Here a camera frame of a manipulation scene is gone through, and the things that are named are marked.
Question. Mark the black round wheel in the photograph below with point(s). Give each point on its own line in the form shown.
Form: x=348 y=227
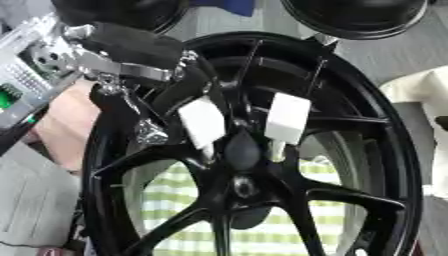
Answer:
x=356 y=16
x=134 y=10

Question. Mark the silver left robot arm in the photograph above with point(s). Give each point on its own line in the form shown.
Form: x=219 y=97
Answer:
x=29 y=76

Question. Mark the black spoked wheel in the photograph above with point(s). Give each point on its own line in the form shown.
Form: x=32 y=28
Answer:
x=303 y=196

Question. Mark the white pin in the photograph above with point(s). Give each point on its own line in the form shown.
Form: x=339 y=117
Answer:
x=287 y=116
x=202 y=121

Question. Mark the white cloth bundle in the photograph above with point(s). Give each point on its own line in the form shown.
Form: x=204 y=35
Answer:
x=423 y=96

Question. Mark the person's hand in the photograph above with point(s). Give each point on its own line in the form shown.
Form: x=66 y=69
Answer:
x=67 y=120

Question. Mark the blue object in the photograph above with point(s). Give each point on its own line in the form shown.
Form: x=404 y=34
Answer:
x=230 y=6

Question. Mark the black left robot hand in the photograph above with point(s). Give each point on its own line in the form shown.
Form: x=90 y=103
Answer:
x=131 y=45

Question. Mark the person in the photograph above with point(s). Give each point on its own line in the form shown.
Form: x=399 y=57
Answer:
x=35 y=196

